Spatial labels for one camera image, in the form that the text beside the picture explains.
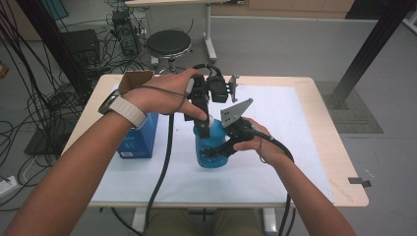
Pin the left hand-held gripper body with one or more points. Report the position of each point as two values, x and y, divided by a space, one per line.
218 88

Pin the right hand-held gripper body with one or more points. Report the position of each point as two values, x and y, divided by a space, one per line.
242 129

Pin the blue dish soap bottle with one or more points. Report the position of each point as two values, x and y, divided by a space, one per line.
209 144

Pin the blue cardboard box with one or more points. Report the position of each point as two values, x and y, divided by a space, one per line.
141 141

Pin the person's right hand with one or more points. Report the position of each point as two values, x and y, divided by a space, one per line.
267 149

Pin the person's left hand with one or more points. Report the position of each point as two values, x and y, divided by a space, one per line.
160 95

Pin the white table mat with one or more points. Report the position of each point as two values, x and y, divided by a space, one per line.
268 108

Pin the white background desk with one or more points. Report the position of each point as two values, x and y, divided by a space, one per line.
209 36

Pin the wristwatch with white band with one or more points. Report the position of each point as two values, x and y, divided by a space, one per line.
128 109

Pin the black round stool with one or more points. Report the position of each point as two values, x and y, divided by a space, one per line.
168 42

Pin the person's khaki trouser legs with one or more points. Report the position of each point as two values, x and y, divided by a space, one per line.
170 224

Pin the light wooden table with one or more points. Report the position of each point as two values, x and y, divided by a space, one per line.
341 157

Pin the wooden cabinet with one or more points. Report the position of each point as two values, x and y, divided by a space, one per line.
288 8

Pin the dark floor mat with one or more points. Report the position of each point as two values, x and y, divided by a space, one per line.
364 121

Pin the black tape piece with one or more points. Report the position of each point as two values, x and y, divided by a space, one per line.
359 181

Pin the black equipment box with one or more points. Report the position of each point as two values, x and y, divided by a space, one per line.
82 44

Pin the teal board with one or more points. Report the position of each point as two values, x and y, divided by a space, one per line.
54 8

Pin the white power strip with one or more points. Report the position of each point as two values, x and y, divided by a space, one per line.
7 187

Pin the black floor base plate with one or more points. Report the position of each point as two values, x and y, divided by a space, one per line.
42 144

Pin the black metal frame post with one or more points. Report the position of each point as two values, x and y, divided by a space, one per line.
370 49
55 42

